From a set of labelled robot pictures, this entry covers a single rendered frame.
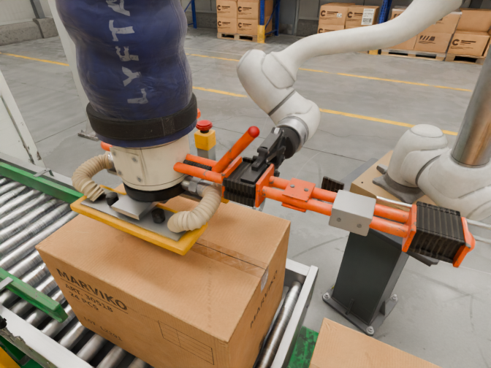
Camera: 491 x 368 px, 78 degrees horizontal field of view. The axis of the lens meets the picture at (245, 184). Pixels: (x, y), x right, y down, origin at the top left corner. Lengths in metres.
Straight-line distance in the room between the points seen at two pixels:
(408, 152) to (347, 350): 0.72
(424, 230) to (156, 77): 0.52
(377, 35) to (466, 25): 7.30
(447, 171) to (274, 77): 0.62
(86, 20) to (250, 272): 0.61
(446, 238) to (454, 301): 1.65
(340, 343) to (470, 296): 1.26
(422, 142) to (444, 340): 1.15
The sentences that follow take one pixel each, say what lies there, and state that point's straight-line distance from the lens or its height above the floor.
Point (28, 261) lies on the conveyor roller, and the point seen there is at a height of 0.54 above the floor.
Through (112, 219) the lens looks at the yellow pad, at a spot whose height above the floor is 1.09.
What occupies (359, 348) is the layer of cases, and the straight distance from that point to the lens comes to 1.19.
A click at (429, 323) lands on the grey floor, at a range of 2.05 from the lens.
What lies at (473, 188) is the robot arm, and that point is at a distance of 1.14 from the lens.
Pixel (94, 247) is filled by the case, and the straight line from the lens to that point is 0.93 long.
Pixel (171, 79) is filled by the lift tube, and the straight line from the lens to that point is 0.60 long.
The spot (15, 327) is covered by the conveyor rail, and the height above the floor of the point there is 0.59.
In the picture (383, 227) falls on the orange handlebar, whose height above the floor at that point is 1.20.
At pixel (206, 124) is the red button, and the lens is 1.27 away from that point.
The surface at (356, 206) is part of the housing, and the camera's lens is 0.58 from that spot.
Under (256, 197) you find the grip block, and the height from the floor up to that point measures 1.20.
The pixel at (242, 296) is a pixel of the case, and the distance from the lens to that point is 0.74.
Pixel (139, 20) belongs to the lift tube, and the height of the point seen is 1.50.
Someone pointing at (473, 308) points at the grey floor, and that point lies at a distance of 2.24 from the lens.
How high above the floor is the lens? 1.57
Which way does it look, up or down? 36 degrees down
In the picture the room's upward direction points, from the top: straight up
